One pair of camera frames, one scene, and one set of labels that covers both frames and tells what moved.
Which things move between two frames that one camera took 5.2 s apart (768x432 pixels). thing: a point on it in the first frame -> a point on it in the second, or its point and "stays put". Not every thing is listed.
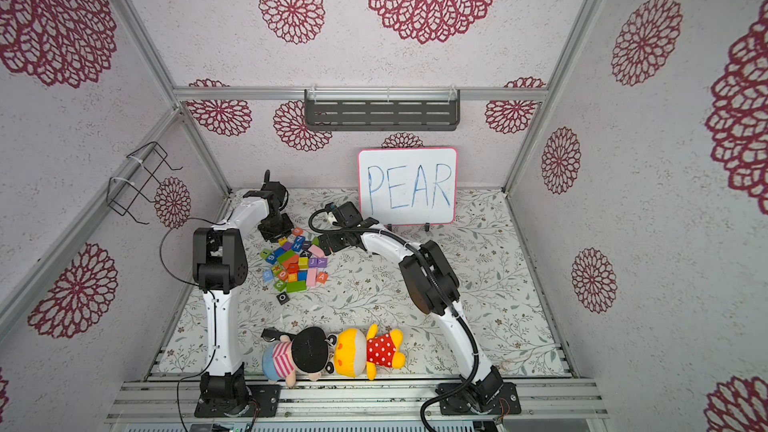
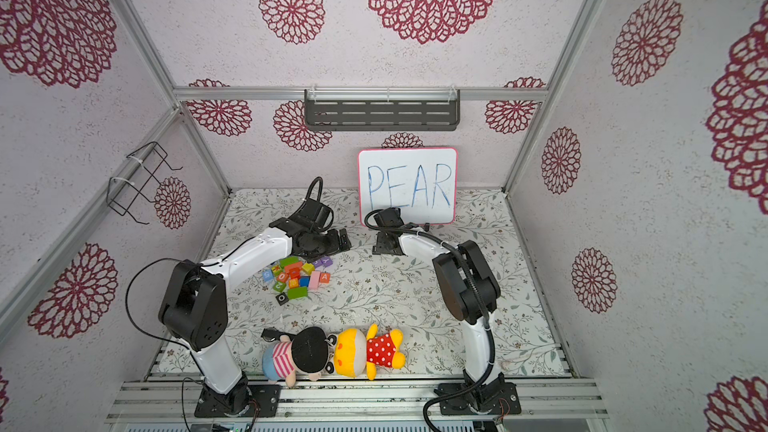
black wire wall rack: (124, 190) stays put
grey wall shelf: (382, 108) stays put
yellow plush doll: (356, 353) stays put
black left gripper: (272, 237) -> (336, 244)
